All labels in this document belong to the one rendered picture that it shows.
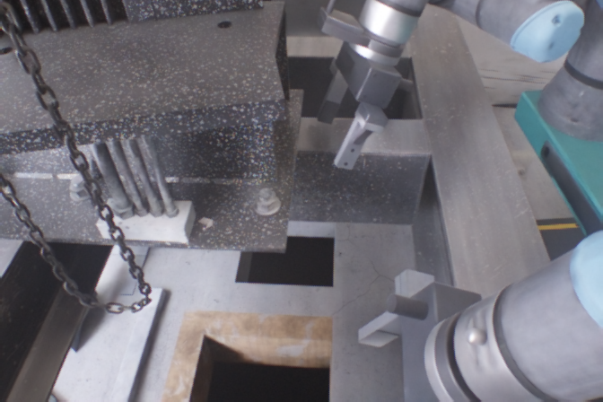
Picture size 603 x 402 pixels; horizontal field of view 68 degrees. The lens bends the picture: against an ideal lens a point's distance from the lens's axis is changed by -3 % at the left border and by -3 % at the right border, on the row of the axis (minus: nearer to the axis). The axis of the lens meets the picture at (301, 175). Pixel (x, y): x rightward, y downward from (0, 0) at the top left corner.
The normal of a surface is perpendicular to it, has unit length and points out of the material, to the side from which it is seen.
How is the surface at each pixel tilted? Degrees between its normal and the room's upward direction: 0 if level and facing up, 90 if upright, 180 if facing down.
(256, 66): 0
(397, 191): 90
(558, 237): 0
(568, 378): 85
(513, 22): 78
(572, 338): 74
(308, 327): 0
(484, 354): 67
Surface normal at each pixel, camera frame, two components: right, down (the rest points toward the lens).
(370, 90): 0.17, 0.58
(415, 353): -0.93, -0.29
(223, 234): -0.03, -0.72
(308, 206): -0.07, 0.69
